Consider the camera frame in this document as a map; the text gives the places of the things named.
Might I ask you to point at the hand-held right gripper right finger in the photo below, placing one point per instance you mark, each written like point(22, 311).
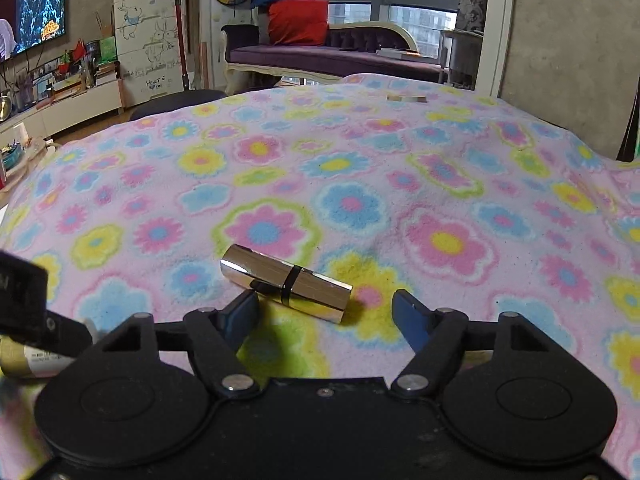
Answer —
point(407, 320)

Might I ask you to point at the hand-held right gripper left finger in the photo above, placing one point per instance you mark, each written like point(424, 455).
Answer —
point(240, 317)

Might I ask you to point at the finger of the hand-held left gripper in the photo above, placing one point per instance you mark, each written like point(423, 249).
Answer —
point(67, 337)

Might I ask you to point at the gold tube with white label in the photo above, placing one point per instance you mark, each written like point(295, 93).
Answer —
point(30, 362)

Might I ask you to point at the gold lipstick tube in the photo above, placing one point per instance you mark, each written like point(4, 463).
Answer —
point(285, 285)

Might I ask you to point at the white cabinet with cartoon drawings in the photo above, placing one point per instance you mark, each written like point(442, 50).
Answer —
point(145, 35)

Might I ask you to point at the floral fleece blanket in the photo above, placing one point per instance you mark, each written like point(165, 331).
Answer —
point(350, 185)

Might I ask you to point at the wall television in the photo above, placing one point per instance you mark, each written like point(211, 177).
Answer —
point(32, 12)

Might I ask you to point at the blue bowl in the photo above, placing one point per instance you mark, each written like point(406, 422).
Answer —
point(11, 156)

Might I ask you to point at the white low cabinet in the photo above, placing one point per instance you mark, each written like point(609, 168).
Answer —
point(65, 110)

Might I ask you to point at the purple chaise sofa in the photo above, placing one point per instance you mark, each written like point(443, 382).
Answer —
point(325, 60)

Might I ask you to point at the red stick vacuum cleaner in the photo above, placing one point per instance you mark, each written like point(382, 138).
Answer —
point(180, 35)

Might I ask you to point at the red cushion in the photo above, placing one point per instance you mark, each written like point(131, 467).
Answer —
point(298, 22)

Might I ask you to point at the book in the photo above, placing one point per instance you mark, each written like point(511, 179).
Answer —
point(397, 52)

